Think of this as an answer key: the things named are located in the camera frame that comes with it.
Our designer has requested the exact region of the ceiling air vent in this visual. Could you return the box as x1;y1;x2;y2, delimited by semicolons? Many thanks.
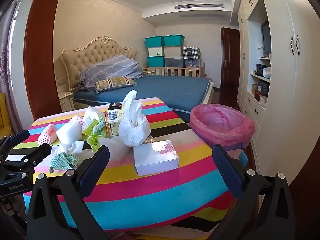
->
174;3;224;10

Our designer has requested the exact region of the yellow armchair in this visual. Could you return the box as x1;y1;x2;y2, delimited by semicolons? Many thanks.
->
0;92;13;138

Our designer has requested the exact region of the black safe box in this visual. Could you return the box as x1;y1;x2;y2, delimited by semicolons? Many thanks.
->
257;80;270;93

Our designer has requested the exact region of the white foam block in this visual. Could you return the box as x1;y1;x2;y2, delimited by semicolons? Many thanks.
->
56;123;83;145

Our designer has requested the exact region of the folded grey blue quilt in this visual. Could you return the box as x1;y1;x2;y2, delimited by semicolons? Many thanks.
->
79;54;143;88

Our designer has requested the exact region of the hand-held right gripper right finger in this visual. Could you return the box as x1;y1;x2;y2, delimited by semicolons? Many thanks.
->
212;144;295;240

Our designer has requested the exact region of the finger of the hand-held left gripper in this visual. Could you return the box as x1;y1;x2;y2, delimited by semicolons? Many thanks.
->
1;129;31;153
6;143;52;172

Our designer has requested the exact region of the beige plastic storage box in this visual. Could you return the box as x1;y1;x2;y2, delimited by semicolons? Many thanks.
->
164;46;184;58

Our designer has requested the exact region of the grey clear storage box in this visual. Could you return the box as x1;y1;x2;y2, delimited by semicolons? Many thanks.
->
164;57;185;68

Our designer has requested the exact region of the bin with pink bag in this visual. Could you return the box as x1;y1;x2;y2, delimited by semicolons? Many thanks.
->
189;104;256;160

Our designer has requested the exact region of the white cardboard box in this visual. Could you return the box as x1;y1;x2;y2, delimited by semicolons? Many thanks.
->
133;139;180;176

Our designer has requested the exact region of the black television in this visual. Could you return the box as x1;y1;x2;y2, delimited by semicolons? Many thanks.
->
261;20;272;55

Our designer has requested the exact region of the cream nightstand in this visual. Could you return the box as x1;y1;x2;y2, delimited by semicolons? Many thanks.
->
58;90;75;112

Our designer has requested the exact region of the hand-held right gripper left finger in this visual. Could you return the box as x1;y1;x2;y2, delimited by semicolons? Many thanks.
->
26;145;110;240

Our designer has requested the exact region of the white plastic storage box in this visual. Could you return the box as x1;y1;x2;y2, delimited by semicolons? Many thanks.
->
147;47;165;57

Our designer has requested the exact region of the orange medicine box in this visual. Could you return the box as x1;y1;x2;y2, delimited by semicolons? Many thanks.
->
104;109;125;138

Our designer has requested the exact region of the white plastic bag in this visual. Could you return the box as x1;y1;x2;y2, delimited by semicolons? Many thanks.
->
118;89;152;147

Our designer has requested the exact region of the dark wooden door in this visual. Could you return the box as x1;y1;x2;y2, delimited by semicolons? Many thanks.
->
220;27;241;98

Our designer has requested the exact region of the black white checkered bag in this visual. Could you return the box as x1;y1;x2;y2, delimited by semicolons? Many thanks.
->
182;47;201;60

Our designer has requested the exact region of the black media player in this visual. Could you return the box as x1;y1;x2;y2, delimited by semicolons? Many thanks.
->
255;64;268;77

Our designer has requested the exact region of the crumpled white tissue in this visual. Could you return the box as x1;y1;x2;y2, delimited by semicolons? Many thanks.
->
51;140;84;155

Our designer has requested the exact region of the teal plastic storage box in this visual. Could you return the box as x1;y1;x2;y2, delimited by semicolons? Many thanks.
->
163;35;185;47
146;56;166;67
144;36;165;48

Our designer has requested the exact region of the green white patterned rag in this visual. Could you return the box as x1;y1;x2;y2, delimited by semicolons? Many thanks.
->
49;153;81;173

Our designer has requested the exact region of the beige tufted headboard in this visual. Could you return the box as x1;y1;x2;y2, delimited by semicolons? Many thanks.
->
61;35;138;90

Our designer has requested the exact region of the brown white shoe box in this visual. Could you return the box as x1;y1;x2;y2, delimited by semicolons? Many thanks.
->
254;91;268;109

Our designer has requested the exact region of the rainbow striped tablecloth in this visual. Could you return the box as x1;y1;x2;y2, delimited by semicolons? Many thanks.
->
11;97;250;240

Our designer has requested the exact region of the lace patterned curtain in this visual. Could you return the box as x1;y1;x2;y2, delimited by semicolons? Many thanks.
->
0;0;28;135

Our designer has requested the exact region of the striped pillow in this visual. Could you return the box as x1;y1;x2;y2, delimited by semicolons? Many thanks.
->
94;77;137;92

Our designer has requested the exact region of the bed with blue mattress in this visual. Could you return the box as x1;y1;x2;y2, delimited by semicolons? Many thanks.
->
74;76;213;117

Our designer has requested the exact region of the yellow green plastic wrapper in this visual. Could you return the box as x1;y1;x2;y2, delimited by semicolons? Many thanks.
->
82;106;107;152

